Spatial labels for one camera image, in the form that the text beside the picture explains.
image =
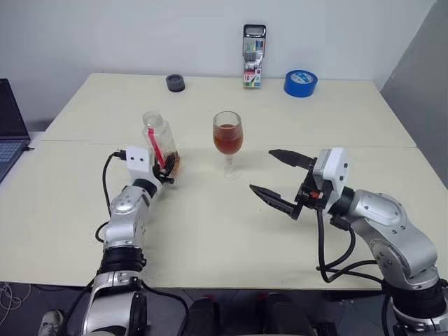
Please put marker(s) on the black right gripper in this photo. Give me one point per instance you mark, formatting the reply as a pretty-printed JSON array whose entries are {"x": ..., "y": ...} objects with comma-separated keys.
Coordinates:
[{"x": 311, "y": 192}]

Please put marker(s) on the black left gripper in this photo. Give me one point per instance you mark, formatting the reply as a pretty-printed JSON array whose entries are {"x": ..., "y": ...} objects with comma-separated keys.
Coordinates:
[{"x": 164, "y": 176}]

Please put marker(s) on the clear bottle with red strip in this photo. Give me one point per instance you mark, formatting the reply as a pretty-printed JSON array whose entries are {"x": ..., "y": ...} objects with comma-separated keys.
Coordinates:
[{"x": 162, "y": 140}]

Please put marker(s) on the clear wine glass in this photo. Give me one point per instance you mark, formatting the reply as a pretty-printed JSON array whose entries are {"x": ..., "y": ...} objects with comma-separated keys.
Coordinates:
[{"x": 227, "y": 140}]

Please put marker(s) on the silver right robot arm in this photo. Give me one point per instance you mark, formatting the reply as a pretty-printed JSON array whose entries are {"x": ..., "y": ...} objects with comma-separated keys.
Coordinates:
[{"x": 388, "y": 224}]

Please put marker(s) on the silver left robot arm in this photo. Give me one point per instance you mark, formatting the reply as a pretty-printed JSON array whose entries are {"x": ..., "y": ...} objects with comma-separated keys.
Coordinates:
[{"x": 122, "y": 224}]

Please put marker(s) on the small black round container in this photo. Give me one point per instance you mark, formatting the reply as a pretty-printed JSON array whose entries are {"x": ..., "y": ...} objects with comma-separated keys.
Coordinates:
[{"x": 175, "y": 84}]

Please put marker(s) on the blue tape roll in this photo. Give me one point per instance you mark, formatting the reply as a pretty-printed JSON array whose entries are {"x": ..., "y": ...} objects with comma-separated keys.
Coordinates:
[{"x": 301, "y": 84}]

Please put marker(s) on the marker pen pack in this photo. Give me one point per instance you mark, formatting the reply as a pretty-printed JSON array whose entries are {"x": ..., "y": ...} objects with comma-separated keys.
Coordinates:
[{"x": 254, "y": 52}]

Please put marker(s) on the dark rounded shape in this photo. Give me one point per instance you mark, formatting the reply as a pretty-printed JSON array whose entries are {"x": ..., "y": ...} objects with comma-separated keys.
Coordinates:
[
  {"x": 285, "y": 315},
  {"x": 204, "y": 316}
]

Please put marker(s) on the dark laptop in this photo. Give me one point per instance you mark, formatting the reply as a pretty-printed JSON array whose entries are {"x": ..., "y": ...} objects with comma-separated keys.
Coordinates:
[{"x": 10, "y": 119}]

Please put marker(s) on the grey sneaker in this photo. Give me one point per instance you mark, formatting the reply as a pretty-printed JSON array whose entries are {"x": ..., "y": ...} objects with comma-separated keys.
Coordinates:
[{"x": 50, "y": 322}]

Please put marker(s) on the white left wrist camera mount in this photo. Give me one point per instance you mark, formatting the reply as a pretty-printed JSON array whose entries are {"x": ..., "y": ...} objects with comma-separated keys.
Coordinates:
[{"x": 138, "y": 162}]

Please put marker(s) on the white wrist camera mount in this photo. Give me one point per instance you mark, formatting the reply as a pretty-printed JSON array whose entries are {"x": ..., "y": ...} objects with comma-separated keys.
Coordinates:
[
  {"x": 334, "y": 168},
  {"x": 138, "y": 162}
]

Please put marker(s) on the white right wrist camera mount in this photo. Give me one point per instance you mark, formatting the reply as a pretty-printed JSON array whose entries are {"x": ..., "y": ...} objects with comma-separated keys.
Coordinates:
[{"x": 334, "y": 168}]

